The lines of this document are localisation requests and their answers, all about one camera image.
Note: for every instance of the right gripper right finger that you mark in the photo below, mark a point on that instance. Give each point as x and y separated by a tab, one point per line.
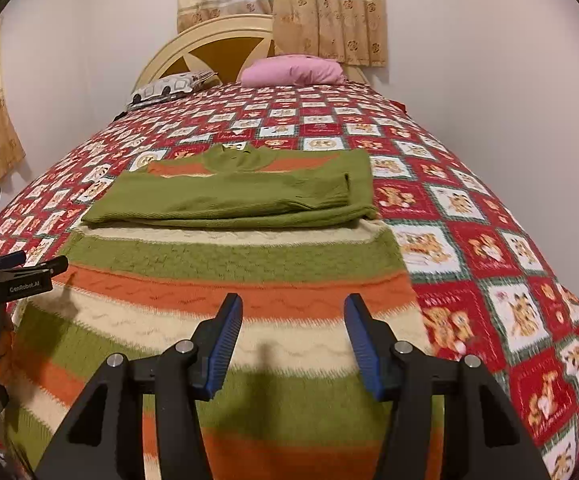
449	418

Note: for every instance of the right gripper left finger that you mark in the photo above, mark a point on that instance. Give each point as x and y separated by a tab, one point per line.
101	437

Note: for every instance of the green orange striped knit sweater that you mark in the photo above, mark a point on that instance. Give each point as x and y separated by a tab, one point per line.
292	406

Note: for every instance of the red patchwork teddy bedspread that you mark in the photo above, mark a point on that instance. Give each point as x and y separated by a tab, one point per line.
480	281

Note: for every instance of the car print pillow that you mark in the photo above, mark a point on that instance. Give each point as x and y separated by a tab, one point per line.
172	87

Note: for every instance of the cream wooden headboard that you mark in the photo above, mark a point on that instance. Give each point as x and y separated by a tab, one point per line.
225	45

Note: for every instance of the pink pillow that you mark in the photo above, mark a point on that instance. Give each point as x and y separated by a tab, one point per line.
292	70

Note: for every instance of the beige patterned window curtain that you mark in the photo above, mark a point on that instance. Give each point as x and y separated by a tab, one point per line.
352	32

